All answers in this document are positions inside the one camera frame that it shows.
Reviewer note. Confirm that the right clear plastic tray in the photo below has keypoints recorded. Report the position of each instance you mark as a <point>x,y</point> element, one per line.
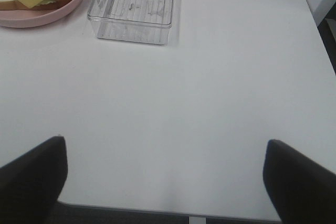
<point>137,21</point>

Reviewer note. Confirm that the pink round plate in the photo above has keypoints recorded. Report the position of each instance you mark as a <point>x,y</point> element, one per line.
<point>35,18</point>

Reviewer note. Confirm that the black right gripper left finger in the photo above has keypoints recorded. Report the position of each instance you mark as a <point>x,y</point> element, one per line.
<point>32,183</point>

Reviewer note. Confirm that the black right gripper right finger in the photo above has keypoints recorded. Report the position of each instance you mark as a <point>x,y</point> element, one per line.
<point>301,190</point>

